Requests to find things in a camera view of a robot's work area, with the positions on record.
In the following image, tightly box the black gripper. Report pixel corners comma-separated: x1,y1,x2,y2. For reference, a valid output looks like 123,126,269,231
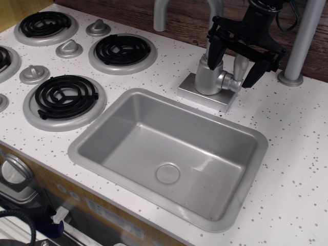
208,2,285,88

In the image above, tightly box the silver faucet lever handle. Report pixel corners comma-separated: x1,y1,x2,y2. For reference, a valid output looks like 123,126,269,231
233,54,249,82

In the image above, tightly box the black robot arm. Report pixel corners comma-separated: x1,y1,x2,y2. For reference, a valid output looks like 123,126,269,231
208,1,287,88

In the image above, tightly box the silver toy faucet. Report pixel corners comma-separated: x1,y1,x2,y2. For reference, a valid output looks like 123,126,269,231
153,0,243,113

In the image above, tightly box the grey support pole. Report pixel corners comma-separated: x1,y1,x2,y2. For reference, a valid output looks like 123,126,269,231
278,0,326,87

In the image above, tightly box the grey toy sink basin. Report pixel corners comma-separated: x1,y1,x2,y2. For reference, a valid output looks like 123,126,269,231
68,89,269,233

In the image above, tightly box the back right stove burner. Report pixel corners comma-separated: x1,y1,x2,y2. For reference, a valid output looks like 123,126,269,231
88,34,157,75

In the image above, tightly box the top grey stove knob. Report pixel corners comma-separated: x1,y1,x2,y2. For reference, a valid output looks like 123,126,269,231
86,19,111,37

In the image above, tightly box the grey stove knob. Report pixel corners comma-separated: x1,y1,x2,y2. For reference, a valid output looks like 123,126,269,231
55,39,83,59
86,19,111,37
19,65,50,85

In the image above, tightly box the middle grey stove knob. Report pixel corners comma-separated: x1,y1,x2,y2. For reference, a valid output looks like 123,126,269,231
55,39,83,59

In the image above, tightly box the front right stove burner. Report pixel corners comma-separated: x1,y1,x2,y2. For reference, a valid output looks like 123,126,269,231
23,75,107,132

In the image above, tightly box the back left stove burner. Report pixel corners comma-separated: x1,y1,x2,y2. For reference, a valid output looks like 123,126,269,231
14,11,78,47

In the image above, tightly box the lower grey stove knob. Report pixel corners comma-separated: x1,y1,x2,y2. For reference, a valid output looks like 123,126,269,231
19,65,50,85

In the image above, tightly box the left edge stove burner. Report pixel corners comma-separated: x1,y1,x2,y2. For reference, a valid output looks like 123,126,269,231
1,46,21,83

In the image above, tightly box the left edge grey knob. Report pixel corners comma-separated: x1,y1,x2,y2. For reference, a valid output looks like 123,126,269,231
0,94,9,112

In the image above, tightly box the silver oven dial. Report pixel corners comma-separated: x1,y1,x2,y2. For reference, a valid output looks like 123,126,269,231
1,153,34,192

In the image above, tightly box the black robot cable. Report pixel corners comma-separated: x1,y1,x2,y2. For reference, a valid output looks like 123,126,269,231
275,0,300,33

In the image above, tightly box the black cable lower left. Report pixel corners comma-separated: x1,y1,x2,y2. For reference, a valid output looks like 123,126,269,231
0,209,39,246

